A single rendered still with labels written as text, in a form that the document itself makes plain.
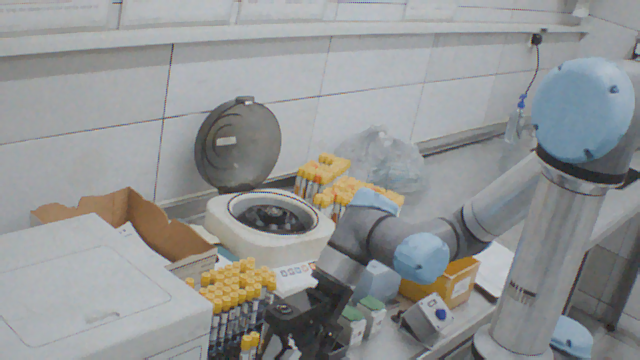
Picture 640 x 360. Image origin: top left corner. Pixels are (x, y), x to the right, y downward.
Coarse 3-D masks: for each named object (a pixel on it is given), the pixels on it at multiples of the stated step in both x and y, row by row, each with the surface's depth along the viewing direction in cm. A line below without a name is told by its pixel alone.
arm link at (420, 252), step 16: (384, 224) 110; (400, 224) 109; (416, 224) 110; (432, 224) 111; (448, 224) 112; (368, 240) 110; (384, 240) 108; (400, 240) 106; (416, 240) 105; (432, 240) 105; (448, 240) 110; (384, 256) 108; (400, 256) 106; (416, 256) 104; (432, 256) 104; (448, 256) 107; (400, 272) 107; (416, 272) 104; (432, 272) 106
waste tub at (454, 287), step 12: (456, 264) 162; (468, 264) 160; (444, 276) 149; (456, 276) 149; (468, 276) 155; (408, 288) 156; (420, 288) 154; (432, 288) 151; (444, 288) 149; (456, 288) 152; (468, 288) 158; (420, 300) 154; (444, 300) 150; (456, 300) 155
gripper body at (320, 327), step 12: (312, 276) 114; (324, 276) 113; (324, 288) 115; (336, 288) 112; (348, 288) 114; (336, 300) 117; (348, 300) 119; (336, 312) 117; (312, 324) 112; (324, 324) 113; (336, 324) 116; (288, 336) 113; (300, 336) 112; (312, 336) 111; (324, 336) 116; (336, 336) 118; (324, 348) 116
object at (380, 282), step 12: (372, 264) 147; (372, 276) 144; (384, 276) 146; (396, 276) 150; (360, 288) 147; (372, 288) 145; (384, 288) 148; (396, 288) 152; (384, 300) 151; (396, 300) 153
